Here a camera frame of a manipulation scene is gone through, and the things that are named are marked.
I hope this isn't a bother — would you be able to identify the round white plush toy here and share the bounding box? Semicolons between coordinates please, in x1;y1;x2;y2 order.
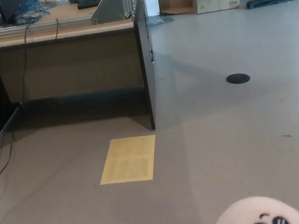
205;189;299;224

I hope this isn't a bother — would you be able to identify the yellow paper sheet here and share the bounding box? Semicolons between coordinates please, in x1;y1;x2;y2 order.
92;131;163;189

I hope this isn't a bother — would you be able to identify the wooden desk with dark sides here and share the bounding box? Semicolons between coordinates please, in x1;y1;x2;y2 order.
0;0;169;158

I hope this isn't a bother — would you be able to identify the black round floor cover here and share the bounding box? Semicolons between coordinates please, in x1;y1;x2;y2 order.
225;71;251;86

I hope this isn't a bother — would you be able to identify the flat black device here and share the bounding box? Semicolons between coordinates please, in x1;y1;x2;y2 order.
76;0;108;10

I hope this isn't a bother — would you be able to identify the black monitor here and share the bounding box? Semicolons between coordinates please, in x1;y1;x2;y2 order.
0;0;38;27

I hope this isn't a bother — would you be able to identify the thin black hanging cable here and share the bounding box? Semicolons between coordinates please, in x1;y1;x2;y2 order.
143;16;156;65

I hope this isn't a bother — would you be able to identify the aluminium profile frame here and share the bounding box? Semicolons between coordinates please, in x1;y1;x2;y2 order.
0;0;150;43

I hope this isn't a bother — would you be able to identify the short black cable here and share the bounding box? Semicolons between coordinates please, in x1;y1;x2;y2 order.
51;17;63;41

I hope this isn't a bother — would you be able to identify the long black power cable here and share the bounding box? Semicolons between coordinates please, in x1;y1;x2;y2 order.
0;22;61;200

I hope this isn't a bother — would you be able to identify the blue cable bundle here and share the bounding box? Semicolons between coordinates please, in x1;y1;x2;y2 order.
12;0;60;25

